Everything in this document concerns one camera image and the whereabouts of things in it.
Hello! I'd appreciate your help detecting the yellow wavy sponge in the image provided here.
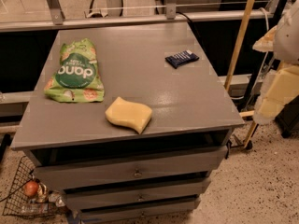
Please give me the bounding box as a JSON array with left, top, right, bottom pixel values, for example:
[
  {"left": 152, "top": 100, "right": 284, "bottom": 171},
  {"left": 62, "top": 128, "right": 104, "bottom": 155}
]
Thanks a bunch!
[{"left": 105, "top": 97, "right": 152, "bottom": 134}]

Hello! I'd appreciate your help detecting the green rice chip bag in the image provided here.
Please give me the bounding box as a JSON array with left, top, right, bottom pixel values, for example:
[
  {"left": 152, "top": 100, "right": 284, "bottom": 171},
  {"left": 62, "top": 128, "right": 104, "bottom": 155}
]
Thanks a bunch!
[{"left": 44, "top": 38, "right": 105, "bottom": 103}]

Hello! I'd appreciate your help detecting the yellow wooden pole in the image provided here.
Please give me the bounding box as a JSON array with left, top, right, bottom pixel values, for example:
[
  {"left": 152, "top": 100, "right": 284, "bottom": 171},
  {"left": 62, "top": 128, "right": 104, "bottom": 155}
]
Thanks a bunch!
[{"left": 224, "top": 0, "right": 255, "bottom": 91}]

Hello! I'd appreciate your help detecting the black wire basket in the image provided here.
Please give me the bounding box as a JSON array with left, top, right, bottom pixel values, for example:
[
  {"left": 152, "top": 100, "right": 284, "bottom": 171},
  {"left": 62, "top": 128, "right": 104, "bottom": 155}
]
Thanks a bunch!
[{"left": 3, "top": 156, "right": 68, "bottom": 219}]

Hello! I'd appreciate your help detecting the metal railing frame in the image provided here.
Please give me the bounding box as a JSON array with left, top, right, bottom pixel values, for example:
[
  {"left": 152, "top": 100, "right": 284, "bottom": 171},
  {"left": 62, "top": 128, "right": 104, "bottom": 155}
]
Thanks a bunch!
[{"left": 0, "top": 0, "right": 299, "bottom": 34}]

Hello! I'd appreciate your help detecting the red apple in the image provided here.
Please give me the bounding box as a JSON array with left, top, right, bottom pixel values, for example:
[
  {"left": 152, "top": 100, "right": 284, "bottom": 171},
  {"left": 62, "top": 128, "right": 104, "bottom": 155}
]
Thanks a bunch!
[{"left": 24, "top": 180, "right": 39, "bottom": 197}]

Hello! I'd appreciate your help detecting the black cable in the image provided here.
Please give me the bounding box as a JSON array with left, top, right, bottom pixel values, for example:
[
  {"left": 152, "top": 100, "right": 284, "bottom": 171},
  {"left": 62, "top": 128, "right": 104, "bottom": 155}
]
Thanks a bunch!
[{"left": 176, "top": 11, "right": 200, "bottom": 33}]

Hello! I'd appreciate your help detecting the grey drawer cabinet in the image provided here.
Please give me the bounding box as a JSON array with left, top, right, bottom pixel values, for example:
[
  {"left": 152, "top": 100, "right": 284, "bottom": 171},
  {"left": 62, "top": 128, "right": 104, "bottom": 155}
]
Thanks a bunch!
[{"left": 12, "top": 23, "right": 243, "bottom": 224}]

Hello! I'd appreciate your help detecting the blue rxbar blueberry bar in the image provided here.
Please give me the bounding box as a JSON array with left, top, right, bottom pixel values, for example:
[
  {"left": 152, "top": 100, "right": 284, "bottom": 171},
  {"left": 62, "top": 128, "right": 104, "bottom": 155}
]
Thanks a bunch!
[{"left": 165, "top": 50, "right": 199, "bottom": 69}]

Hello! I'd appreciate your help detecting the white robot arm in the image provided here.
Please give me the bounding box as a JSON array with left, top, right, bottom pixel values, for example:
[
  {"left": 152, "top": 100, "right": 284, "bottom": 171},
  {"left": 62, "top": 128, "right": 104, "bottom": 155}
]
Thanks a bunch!
[{"left": 253, "top": 0, "right": 299, "bottom": 125}]

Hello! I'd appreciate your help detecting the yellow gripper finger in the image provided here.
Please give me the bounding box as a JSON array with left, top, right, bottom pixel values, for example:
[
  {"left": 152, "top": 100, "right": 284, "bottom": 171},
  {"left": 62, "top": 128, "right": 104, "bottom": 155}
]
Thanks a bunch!
[
  {"left": 253, "top": 63, "right": 299, "bottom": 124},
  {"left": 252, "top": 26, "right": 277, "bottom": 52}
]

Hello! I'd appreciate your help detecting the grey drawer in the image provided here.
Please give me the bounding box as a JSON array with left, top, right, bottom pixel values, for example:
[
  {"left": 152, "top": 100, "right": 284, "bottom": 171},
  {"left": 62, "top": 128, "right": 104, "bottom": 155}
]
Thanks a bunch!
[
  {"left": 65, "top": 175, "right": 210, "bottom": 210},
  {"left": 79, "top": 196, "right": 200, "bottom": 223},
  {"left": 34, "top": 146, "right": 227, "bottom": 190}
]

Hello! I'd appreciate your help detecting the bottom grey drawer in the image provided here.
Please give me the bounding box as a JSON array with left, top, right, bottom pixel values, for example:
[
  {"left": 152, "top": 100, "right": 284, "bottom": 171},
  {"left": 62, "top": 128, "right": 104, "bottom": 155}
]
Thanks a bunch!
[{"left": 79, "top": 196, "right": 200, "bottom": 223}]

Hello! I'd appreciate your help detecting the top grey drawer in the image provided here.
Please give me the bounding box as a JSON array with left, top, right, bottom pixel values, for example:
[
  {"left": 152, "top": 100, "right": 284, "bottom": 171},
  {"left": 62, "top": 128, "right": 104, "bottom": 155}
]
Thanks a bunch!
[{"left": 34, "top": 146, "right": 227, "bottom": 190}]

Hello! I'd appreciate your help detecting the middle grey drawer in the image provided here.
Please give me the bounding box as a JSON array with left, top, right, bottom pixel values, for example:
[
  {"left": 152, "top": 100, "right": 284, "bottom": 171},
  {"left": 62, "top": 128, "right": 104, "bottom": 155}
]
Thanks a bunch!
[{"left": 65, "top": 175, "right": 210, "bottom": 210}]

